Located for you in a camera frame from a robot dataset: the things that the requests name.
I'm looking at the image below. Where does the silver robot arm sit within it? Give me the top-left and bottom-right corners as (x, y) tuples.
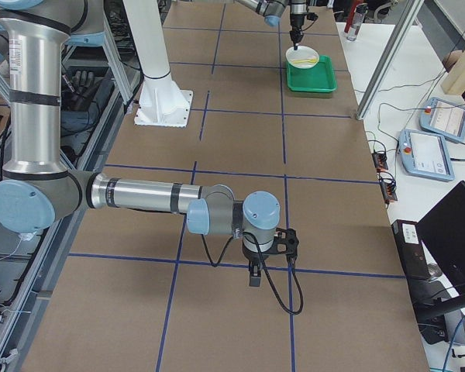
(238, 0), (308, 50)
(0, 1), (280, 286)

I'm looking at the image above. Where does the aluminium frame post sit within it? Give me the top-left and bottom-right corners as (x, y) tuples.
(356, 0), (424, 120)

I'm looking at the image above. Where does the black monitor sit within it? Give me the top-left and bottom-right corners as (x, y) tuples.
(417, 181), (465, 294)

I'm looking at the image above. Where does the red capped water bottle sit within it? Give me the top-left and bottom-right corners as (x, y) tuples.
(345, 2), (368, 41)

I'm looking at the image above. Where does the lower orange usb hub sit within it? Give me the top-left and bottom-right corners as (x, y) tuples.
(378, 172), (398, 205)

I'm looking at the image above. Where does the green plastic tray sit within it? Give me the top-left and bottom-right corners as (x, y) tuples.
(286, 55), (338, 94)

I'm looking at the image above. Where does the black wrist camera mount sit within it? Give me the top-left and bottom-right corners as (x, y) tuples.
(267, 228), (299, 260)
(306, 12), (319, 22)

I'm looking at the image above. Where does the teach pendant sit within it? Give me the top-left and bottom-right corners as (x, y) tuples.
(419, 97), (465, 143)
(398, 129), (455, 181)

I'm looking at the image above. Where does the white camera pillar stand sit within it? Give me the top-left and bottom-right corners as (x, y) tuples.
(123, 0), (193, 128)

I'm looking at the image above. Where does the wooden beam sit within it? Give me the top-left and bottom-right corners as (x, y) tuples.
(441, 50), (465, 95)

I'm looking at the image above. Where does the white round plate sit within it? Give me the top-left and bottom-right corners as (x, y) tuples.
(285, 45), (319, 69)

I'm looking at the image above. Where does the far teach pendant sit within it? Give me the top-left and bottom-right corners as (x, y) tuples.
(419, 97), (465, 143)

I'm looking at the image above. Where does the upper orange usb hub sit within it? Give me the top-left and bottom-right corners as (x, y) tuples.
(371, 151), (388, 171)

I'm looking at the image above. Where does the near teach pendant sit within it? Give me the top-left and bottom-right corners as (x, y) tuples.
(398, 129), (455, 181)

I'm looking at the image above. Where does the black mini computer box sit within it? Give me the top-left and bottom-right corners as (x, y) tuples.
(391, 219), (430, 281)

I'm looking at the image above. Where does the brown paper table cover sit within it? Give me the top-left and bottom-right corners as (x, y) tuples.
(21, 3), (431, 372)

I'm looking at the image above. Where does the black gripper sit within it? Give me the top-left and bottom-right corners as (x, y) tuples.
(242, 246), (263, 287)
(289, 13), (305, 50)

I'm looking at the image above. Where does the orange usb hub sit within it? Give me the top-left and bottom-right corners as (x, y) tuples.
(378, 172), (398, 205)
(371, 151), (388, 171)

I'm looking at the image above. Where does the yellow plastic spoon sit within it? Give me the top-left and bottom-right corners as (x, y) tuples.
(291, 58), (319, 65)

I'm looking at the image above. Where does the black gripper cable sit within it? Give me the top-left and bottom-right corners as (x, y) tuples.
(199, 231), (305, 315)

